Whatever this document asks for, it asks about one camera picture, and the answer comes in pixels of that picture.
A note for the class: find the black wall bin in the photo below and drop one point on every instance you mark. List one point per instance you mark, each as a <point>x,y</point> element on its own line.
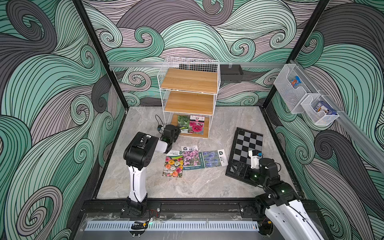
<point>231,73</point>

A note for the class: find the green leaf seed packet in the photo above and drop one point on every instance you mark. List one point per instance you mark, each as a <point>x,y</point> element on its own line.
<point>184,123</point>

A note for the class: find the blue red item in bin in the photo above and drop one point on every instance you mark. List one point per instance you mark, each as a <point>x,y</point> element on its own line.
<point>295,82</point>

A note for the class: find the white wire shelf rack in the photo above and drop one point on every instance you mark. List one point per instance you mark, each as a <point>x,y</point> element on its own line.
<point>189,87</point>

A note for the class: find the black white chessboard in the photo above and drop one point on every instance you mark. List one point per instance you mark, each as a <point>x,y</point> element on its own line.
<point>244,150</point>

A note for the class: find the upper clear wall bin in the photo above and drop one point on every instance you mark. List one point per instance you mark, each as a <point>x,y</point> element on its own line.
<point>292,97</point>

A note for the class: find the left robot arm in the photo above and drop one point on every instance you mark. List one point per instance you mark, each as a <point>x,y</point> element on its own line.
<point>138,156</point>

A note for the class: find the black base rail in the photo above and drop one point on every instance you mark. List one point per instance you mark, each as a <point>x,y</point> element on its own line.
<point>198,206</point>

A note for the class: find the clear wall bin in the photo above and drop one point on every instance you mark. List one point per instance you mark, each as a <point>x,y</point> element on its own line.
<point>319,119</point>
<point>292,97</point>

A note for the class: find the lavender seed packet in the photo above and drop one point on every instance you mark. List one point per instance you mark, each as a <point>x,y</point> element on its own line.
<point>216,158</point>

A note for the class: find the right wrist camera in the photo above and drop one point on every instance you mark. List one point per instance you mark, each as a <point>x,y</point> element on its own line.
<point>255,157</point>

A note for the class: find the mixed colour flower seed packet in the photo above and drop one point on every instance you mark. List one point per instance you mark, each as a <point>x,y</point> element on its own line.
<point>173,166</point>

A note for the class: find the lower clear wall bin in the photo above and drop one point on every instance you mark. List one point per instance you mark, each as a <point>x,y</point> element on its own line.
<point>319,119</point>

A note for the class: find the blue card box in bin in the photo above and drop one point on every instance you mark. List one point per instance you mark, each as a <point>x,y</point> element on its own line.
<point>322,106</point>

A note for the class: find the pink flower seed packet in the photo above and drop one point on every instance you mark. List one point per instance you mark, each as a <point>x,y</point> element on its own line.
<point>193,159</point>

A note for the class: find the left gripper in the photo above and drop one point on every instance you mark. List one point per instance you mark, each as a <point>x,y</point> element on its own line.
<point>177,131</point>

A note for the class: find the magenta flower seed packet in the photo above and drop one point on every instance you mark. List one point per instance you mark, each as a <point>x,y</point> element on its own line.
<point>196,125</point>

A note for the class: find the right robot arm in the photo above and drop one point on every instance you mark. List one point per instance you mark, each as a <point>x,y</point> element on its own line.
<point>291,220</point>

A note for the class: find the grey slotted cable duct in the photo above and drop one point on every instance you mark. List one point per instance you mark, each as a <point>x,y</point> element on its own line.
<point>243,226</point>

